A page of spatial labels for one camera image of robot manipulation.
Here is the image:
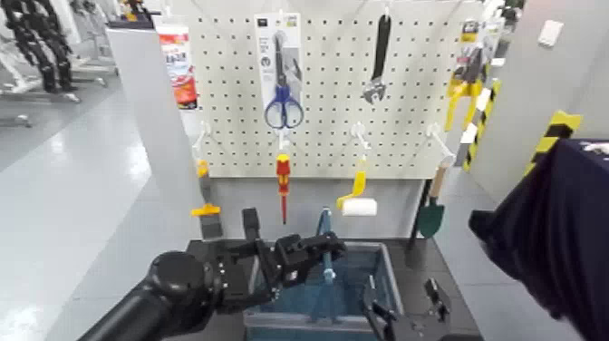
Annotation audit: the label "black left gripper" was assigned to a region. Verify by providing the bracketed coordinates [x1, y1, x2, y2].
[215, 207, 348, 316]

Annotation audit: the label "white pegboard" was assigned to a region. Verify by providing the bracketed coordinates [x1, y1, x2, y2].
[187, 0, 485, 180]

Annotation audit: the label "black humanoid robot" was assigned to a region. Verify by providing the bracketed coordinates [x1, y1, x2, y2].
[0, 0, 80, 94]

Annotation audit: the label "blue scissors in white package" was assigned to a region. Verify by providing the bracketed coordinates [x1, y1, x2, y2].
[254, 12, 306, 132]

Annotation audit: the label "white wall plate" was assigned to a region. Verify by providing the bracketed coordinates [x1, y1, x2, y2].
[536, 19, 566, 49]

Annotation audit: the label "green trowel with wooden handle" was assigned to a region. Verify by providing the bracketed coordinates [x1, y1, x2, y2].
[417, 161, 449, 239]

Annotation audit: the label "grey scraper with yellow guard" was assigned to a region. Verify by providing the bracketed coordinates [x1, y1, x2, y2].
[190, 159, 225, 242]

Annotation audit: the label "red white product packet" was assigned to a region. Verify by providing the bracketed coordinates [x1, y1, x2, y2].
[156, 24, 199, 112]

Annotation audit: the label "grey partition panel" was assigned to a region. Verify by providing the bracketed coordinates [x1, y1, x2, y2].
[106, 27, 207, 240]

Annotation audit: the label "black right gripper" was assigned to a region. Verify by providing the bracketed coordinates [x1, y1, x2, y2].
[362, 275, 483, 341]

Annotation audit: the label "yellow handled pliers in package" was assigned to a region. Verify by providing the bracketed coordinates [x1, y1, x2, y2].
[443, 18, 492, 134]

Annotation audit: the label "black handled adjustable wrench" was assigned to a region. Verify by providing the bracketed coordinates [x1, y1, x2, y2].
[361, 14, 392, 106]

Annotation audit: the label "dark navy cloth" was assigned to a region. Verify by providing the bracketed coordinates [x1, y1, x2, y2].
[468, 138, 609, 341]

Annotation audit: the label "blue plastic crate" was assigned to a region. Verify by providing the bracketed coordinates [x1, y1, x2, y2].
[243, 239, 405, 341]

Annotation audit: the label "yellow black hazard striped corner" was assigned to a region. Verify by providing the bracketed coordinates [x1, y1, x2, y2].
[522, 110, 585, 179]

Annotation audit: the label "black pegboard stand pole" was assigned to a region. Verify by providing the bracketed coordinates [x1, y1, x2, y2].
[408, 179, 432, 249]

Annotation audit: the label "red yellow screwdriver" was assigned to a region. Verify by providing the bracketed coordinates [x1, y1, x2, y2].
[275, 152, 293, 227]

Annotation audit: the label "yellow handled white paint roller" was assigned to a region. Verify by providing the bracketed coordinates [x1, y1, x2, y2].
[335, 159, 379, 219]

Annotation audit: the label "yellow black hazard striped post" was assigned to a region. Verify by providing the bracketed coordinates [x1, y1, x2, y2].
[461, 78, 503, 174]

